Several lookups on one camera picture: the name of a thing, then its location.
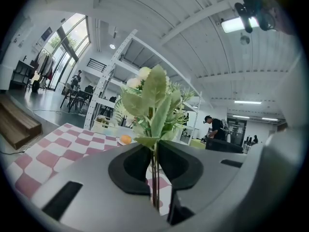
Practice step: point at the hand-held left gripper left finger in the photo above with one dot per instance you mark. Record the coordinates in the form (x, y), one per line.
(116, 170)

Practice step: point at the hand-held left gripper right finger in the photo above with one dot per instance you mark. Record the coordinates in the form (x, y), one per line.
(193, 170)

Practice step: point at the white flowers bunch green leaves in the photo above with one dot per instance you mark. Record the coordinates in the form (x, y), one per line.
(154, 93)

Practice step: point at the white plate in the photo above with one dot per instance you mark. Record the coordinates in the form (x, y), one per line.
(120, 142)

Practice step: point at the orange fruit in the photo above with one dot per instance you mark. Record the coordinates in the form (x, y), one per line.
(125, 139)

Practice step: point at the black monitor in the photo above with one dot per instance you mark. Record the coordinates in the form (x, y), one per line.
(223, 146)

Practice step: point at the white woven basket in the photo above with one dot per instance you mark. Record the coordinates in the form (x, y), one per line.
(101, 126)

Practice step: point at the pink white checkered tablecloth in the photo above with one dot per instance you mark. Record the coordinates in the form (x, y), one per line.
(60, 151)

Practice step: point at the long ceiling strip light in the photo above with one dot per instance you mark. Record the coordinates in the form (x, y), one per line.
(248, 102)

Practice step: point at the black metal railing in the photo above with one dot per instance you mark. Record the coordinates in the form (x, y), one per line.
(96, 66)

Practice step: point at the white metal shelving rack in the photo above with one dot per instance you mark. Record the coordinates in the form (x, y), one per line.
(113, 64)

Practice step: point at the wooden step box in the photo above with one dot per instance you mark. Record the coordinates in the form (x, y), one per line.
(17, 127)

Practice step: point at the black bag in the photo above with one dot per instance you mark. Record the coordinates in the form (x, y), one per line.
(35, 86)

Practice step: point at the round ceiling light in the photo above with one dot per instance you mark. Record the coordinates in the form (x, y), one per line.
(112, 46)

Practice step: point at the clothes rack with garments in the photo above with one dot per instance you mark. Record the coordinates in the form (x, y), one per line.
(44, 65)

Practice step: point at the black desk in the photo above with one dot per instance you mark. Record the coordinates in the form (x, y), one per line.
(21, 74)

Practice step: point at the rectangular ceiling light panel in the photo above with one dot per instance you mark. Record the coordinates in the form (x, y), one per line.
(233, 24)

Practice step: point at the person's head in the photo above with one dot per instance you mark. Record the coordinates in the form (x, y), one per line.
(282, 18)

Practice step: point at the dark wall picture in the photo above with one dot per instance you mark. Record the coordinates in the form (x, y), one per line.
(46, 33)

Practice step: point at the black head-worn camera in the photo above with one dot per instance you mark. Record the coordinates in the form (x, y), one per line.
(253, 6)

